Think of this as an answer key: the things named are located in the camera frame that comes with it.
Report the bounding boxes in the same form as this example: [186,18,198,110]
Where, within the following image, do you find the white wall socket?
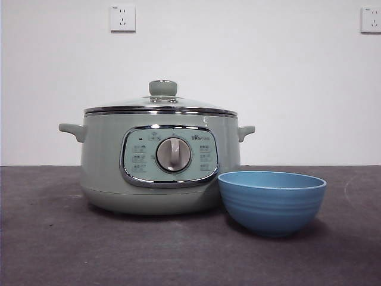
[360,6,381,34]
[110,4,136,33]

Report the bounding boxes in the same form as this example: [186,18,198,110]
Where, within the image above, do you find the blue ribbed bowl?
[217,170,327,238]

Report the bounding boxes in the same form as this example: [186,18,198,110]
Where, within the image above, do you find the pale green electric steamer pot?
[58,110,255,216]

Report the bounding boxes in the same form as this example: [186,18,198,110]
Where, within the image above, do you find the glass lid with green knob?
[83,79,238,114]

